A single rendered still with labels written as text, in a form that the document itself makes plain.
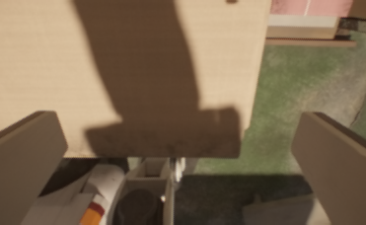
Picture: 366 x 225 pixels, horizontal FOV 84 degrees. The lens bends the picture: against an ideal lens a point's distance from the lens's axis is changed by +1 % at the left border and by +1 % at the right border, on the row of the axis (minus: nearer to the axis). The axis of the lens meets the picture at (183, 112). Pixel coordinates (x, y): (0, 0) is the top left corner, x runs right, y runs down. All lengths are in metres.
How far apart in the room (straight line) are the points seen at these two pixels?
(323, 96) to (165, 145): 1.53
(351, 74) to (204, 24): 1.58
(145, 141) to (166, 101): 0.05
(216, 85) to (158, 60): 0.06
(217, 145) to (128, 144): 0.10
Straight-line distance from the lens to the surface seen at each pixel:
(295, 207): 2.05
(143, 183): 0.72
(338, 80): 1.69
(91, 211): 1.23
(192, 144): 0.22
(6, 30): 0.23
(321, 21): 1.38
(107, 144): 0.24
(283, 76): 1.49
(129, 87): 0.19
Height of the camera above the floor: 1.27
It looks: 61 degrees down
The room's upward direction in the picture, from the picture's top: 178 degrees counter-clockwise
